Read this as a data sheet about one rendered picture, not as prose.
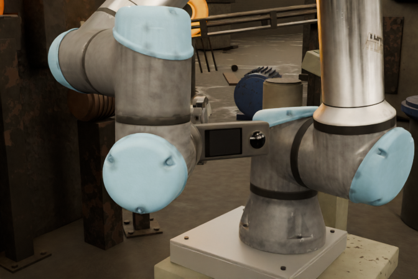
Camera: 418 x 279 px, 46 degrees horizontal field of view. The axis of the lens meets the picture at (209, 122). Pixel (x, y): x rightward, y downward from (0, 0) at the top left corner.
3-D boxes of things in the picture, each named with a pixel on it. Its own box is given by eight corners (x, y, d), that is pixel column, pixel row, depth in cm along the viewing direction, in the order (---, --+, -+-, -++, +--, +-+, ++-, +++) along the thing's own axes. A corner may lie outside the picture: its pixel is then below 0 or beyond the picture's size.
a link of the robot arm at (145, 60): (81, 8, 50) (83, 114, 52) (141, 2, 42) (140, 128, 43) (146, 13, 55) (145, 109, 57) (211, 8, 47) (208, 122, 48)
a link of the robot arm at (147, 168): (182, 130, 43) (181, 224, 44) (199, 114, 54) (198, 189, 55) (95, 127, 44) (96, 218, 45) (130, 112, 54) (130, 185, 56)
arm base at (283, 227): (336, 231, 89) (339, 178, 87) (308, 262, 76) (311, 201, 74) (260, 215, 96) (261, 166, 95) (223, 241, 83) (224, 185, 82)
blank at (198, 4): (156, -11, 153) (158, -11, 149) (203, -16, 157) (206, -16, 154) (162, 40, 157) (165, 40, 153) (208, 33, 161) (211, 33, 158)
